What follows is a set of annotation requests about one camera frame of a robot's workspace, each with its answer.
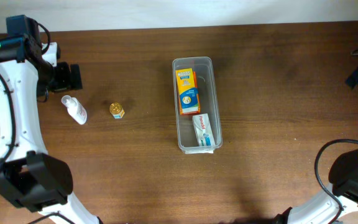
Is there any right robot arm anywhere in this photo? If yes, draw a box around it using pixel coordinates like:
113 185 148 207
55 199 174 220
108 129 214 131
273 139 358 224

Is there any small gold-lid balm jar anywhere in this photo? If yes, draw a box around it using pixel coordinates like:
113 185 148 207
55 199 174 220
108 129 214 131
109 103 125 119

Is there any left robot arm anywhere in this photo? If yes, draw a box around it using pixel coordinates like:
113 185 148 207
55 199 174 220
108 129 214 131
0 15 101 223

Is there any white spray bottle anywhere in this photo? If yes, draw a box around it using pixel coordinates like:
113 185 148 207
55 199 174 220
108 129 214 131
61 95 87 125

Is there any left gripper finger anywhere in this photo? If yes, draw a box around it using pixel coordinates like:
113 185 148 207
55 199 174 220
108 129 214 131
54 62 71 92
70 64 83 90

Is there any white Panadol box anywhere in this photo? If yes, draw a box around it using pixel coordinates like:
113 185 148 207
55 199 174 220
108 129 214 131
192 113 216 146

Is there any orange medicine box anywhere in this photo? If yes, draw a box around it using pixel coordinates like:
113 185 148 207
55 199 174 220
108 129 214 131
178 70 201 116

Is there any clear plastic container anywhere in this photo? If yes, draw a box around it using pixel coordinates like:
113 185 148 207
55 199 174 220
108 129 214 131
172 57 223 154

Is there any yellow blue medicine box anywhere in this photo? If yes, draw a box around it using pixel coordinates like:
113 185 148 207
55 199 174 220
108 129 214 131
175 67 200 114

